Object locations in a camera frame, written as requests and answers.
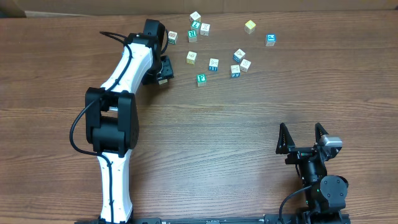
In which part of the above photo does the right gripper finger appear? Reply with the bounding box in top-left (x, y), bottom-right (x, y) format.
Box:
top-left (275, 123), bottom-right (295, 154)
top-left (315, 123), bottom-right (328, 142)

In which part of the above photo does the plain wooden picture block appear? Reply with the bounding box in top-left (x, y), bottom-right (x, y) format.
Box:
top-left (159, 79), bottom-right (168, 85)

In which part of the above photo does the green F letter block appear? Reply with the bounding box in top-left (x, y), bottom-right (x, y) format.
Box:
top-left (197, 73), bottom-right (207, 86)

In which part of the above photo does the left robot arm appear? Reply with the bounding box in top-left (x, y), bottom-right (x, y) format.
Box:
top-left (83, 19), bottom-right (174, 223)

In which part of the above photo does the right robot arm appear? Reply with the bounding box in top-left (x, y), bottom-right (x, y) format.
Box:
top-left (275, 123), bottom-right (350, 223)

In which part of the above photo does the yellow side wooden block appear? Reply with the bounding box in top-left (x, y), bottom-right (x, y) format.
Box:
top-left (186, 51), bottom-right (197, 65)

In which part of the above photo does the green side B block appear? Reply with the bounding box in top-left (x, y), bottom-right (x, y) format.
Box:
top-left (168, 31), bottom-right (178, 45)

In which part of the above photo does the green R letter block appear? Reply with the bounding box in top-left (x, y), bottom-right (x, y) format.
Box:
top-left (187, 30), bottom-right (197, 43)

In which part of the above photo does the blue side wooden block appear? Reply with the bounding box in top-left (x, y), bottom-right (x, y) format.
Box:
top-left (208, 58), bottom-right (219, 72)

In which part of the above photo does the green L letter block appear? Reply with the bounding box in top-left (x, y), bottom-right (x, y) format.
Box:
top-left (190, 21), bottom-right (201, 32)

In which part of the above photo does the wooden X block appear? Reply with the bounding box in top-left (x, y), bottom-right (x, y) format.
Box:
top-left (200, 23), bottom-right (210, 36)

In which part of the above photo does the top plain wooden block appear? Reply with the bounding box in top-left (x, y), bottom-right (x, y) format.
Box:
top-left (190, 11), bottom-right (201, 22)

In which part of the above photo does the blue bottom wooden block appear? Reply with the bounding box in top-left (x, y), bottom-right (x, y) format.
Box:
top-left (231, 65), bottom-right (241, 78)

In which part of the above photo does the blue side tilted block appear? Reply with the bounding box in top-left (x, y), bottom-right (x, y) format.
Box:
top-left (233, 49), bottom-right (246, 63)

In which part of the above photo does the plain tilted wooden block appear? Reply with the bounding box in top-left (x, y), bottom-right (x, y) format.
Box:
top-left (239, 58), bottom-right (251, 73)

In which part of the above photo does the yellow top block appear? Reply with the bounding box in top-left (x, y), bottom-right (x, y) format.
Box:
top-left (244, 20), bottom-right (256, 34)

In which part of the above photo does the blue P letter block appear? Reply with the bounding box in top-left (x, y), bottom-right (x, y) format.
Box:
top-left (266, 34), bottom-right (276, 47)

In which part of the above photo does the cardboard strip at back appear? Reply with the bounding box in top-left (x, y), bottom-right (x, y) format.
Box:
top-left (1, 0), bottom-right (397, 17)

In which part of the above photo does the right black cable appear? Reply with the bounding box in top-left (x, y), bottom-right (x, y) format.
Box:
top-left (278, 185), bottom-right (313, 224)

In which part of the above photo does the black cable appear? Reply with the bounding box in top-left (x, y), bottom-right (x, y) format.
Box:
top-left (69, 30), bottom-right (170, 224)
top-left (278, 185), bottom-right (313, 224)

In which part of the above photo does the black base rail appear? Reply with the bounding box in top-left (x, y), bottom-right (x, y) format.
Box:
top-left (75, 214), bottom-right (351, 224)

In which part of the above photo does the left black cable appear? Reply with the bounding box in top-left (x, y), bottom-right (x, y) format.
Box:
top-left (69, 30), bottom-right (170, 224)

